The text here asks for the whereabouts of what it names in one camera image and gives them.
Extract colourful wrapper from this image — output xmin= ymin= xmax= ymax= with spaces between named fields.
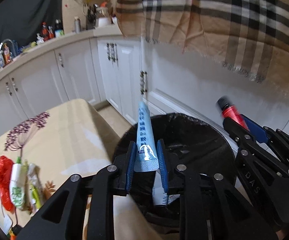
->
xmin=27 ymin=163 xmax=45 ymax=214

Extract blue white tube wrapper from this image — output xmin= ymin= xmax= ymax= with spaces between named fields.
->
xmin=134 ymin=101 xmax=159 ymax=172

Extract green yellow spray bottle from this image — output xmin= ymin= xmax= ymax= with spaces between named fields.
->
xmin=7 ymin=224 xmax=22 ymax=240

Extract black trash bin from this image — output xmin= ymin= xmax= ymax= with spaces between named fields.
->
xmin=111 ymin=112 xmax=236 ymax=228

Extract white kitchen cabinets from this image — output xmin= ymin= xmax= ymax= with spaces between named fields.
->
xmin=0 ymin=25 xmax=289 ymax=136

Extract chrome kitchen faucet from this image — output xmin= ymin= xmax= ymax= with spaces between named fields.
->
xmin=0 ymin=38 xmax=19 ymax=58

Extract white green snack wrapper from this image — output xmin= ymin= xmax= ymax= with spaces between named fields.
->
xmin=9 ymin=156 xmax=27 ymax=210

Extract red plastic bag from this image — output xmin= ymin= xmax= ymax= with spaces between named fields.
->
xmin=0 ymin=155 xmax=14 ymax=213

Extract floral beige tablecloth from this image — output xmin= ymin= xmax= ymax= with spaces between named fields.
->
xmin=0 ymin=99 xmax=121 ymax=227

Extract plaid beige scarf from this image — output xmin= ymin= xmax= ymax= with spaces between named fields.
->
xmin=112 ymin=0 xmax=289 ymax=96

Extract orange dish soap bottle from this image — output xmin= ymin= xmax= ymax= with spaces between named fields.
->
xmin=3 ymin=43 xmax=12 ymax=65

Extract white blue detergent bottle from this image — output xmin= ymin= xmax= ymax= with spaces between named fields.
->
xmin=0 ymin=51 xmax=5 ymax=68

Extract dark soy sauce bottle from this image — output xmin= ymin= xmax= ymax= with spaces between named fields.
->
xmin=54 ymin=19 xmax=64 ymax=38

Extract steel thermos bottle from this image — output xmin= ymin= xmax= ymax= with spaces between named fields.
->
xmin=74 ymin=16 xmax=81 ymax=34

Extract white blender orange lid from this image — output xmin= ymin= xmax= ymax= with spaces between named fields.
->
xmin=95 ymin=2 xmax=112 ymax=28

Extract black knife block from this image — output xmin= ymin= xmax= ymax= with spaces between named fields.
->
xmin=86 ymin=4 xmax=96 ymax=30

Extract black window curtain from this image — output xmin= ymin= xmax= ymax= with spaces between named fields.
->
xmin=0 ymin=0 xmax=63 ymax=47

